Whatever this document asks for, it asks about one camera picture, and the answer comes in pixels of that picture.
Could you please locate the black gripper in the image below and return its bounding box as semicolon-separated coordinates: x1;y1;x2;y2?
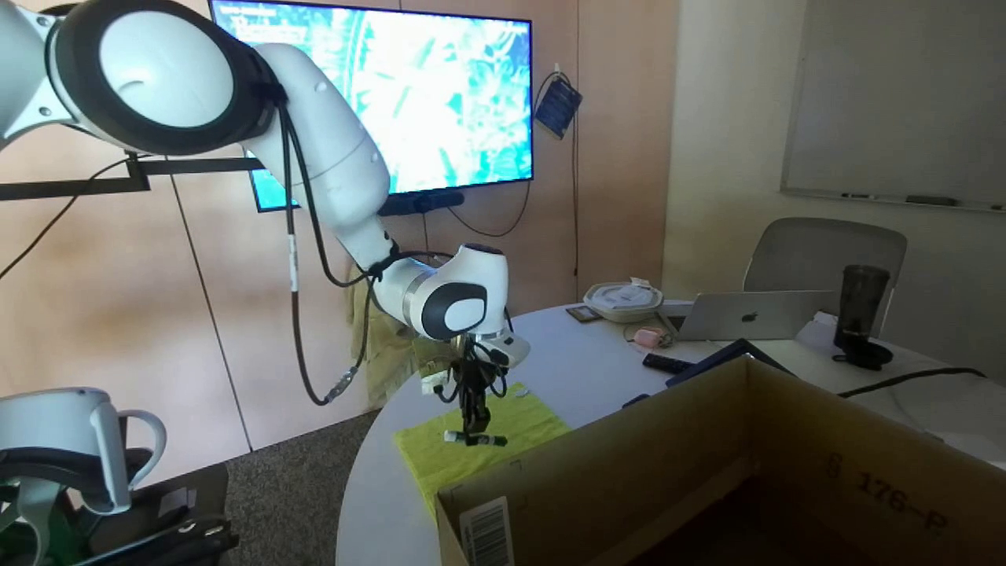
455;352;507;442

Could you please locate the yellow microfibre cloth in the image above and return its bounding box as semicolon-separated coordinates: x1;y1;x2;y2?
392;379;573;505

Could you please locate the brown cardboard box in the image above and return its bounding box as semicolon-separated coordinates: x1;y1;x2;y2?
430;352;1006;566

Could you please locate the white round bowl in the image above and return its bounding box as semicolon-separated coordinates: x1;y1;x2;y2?
583;277;669;326

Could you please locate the pink case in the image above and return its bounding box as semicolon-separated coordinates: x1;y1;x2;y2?
629;325;679;354

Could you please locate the black remote control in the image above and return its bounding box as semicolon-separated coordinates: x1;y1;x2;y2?
641;352;700;377

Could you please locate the black bar under tv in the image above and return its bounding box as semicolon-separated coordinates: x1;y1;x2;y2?
377;190;470;221

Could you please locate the black tablet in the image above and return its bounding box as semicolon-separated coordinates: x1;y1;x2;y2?
669;337;796;390

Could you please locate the silver laptop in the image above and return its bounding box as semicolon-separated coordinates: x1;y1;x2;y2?
669;285;844;346

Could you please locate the black equipment clutter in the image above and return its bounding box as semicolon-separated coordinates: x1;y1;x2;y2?
60;459;243;566

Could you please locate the grey office chair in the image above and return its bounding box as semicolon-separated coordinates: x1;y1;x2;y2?
741;218;912;338

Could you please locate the black cup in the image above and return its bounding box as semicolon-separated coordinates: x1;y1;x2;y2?
836;263;895;350

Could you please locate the whiteboard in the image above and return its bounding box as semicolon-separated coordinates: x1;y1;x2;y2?
779;0;1006;218

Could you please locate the blue wall pouch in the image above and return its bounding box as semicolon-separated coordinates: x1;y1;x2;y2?
536;74;584;142

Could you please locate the wall mounted tv screen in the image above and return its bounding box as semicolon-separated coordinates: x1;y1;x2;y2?
206;0;541;218

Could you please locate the black table cable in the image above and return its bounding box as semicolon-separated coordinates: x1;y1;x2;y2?
844;363;995;403

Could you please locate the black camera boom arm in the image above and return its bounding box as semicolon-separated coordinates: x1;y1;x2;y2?
0;155;263;200

